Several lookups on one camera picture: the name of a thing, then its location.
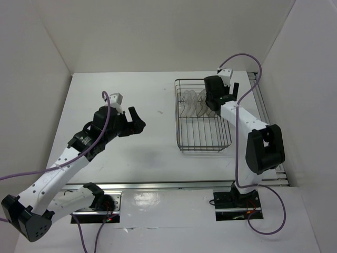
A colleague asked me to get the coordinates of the clear plate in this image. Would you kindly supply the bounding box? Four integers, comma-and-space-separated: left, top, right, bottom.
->
186, 90, 198, 118
195, 89, 208, 118
179, 90, 191, 118
206, 108, 217, 118

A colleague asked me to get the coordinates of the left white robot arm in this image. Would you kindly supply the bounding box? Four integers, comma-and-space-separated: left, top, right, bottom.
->
1, 106, 146, 242

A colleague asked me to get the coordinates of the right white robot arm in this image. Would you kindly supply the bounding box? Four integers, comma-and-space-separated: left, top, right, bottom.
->
204, 75, 285, 207

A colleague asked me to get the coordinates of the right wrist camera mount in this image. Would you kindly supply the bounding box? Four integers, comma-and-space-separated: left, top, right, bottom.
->
217, 68, 233, 87

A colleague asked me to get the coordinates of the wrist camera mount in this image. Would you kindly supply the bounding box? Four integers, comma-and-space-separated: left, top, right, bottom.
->
107, 93, 123, 114
217, 68, 233, 87

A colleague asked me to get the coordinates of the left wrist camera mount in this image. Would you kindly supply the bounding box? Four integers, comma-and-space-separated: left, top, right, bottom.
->
107, 93, 123, 114

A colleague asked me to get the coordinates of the wire dish rack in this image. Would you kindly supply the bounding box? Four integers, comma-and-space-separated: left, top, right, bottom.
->
174, 79, 232, 153

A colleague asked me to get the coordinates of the front aluminium rail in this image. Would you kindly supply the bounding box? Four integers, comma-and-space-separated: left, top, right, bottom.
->
60, 179, 237, 192

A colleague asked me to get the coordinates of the aluminium rail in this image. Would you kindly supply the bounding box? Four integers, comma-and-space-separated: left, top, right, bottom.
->
247, 72, 289, 187
60, 179, 237, 192

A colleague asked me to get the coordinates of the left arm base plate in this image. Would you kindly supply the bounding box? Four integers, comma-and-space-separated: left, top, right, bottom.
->
72, 193, 122, 224

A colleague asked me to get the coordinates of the right side aluminium rail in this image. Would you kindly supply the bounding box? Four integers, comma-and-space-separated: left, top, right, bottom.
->
247, 72, 289, 187

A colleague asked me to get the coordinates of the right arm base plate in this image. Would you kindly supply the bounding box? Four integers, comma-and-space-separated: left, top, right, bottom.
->
209, 182, 263, 221

